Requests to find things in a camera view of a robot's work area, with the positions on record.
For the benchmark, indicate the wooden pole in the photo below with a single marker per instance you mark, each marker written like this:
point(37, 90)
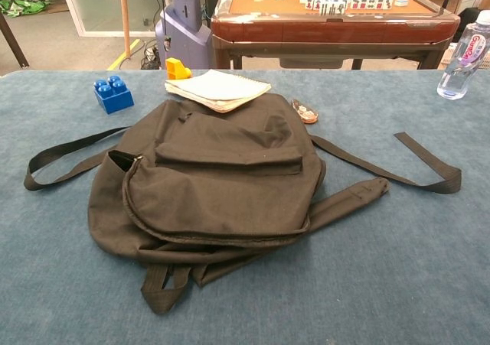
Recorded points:
point(125, 16)

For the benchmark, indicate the mahjong tile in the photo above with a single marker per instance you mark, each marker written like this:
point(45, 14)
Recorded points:
point(332, 8)
point(400, 2)
point(324, 8)
point(340, 8)

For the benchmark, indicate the orange toy building brick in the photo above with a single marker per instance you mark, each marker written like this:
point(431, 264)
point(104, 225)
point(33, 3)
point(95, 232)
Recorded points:
point(174, 69)

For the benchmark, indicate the blue toy building brick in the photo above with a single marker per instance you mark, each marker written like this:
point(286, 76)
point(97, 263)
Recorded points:
point(115, 98)

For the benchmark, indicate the black table leg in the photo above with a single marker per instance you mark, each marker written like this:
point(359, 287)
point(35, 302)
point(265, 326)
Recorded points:
point(15, 43)

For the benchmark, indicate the small brown hair clip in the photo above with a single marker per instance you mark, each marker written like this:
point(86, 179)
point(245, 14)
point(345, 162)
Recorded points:
point(306, 113)

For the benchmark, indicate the blue felt table cloth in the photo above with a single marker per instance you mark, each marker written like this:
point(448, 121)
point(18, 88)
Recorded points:
point(383, 264)

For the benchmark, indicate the beige spiral notebook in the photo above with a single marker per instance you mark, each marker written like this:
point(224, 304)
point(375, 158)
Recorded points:
point(218, 86)

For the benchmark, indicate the black fabric backpack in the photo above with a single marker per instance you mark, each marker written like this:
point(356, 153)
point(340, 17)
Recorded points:
point(214, 192)

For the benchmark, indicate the brown mahjong table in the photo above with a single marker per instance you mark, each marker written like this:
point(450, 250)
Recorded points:
point(325, 31)

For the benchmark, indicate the blue-grey machine pedestal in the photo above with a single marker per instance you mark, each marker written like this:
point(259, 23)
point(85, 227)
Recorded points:
point(183, 35)

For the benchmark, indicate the clear plastic water bottle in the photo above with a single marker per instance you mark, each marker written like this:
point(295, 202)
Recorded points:
point(459, 73)

